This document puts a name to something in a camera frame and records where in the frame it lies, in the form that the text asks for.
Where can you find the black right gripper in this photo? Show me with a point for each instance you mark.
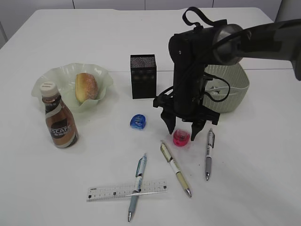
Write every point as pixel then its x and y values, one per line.
pixel 184 99

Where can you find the sugared bread roll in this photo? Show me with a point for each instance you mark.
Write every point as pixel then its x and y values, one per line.
pixel 85 87

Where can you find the brown Nescafe coffee bottle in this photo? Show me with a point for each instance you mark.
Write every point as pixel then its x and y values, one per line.
pixel 59 119

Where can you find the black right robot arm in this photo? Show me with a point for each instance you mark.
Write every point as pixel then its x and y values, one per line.
pixel 223 44

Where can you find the pink pencil sharpener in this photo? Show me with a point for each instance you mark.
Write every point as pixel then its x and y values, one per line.
pixel 181 137

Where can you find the grey grip ballpoint pen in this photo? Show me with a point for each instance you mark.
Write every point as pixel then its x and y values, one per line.
pixel 209 149

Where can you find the cream grip ballpoint pen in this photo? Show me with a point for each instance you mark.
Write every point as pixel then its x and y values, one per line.
pixel 176 168

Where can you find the blue pencil sharpener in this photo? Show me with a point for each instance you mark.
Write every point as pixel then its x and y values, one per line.
pixel 138 122

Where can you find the pale green plastic basket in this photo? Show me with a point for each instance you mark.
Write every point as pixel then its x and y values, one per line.
pixel 233 86

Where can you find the blue grip ballpoint pen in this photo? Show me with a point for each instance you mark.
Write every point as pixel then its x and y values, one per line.
pixel 138 183

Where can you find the black mesh pen holder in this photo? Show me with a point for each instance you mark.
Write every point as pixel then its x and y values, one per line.
pixel 143 76

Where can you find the pale green wavy glass plate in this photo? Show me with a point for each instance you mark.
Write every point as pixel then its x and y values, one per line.
pixel 65 76

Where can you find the clear plastic ruler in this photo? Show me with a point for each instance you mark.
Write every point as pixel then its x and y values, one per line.
pixel 126 190

